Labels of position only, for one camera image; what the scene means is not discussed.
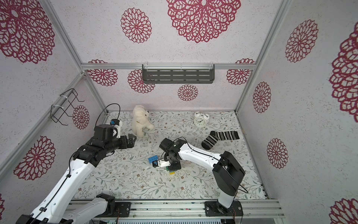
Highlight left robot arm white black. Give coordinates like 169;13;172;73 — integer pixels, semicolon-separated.
16;124;137;224

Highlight grey metal wall shelf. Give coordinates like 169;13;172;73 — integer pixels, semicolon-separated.
142;64;215;84

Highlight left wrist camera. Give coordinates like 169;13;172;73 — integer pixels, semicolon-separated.
110;119;123;139

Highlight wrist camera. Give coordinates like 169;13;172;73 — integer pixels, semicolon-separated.
110;119;123;139
152;159;171;168

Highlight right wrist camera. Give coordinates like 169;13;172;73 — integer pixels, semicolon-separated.
152;159;171;168

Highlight black grey striped sock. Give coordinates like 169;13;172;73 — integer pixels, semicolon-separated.
201;131;240;150

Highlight black wire wall rack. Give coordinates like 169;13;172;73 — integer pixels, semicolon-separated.
49;88;84;126

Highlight light blue long lego brick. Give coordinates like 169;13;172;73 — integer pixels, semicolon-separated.
148;155;158;164

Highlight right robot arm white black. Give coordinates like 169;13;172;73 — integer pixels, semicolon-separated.
152;137;246;217

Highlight white alarm clock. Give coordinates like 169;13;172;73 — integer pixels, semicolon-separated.
194;112;210;128

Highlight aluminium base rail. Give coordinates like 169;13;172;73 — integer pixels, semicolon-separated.
64;199;285;224

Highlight white plush teddy bear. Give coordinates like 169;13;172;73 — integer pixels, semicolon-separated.
132;105;154;138

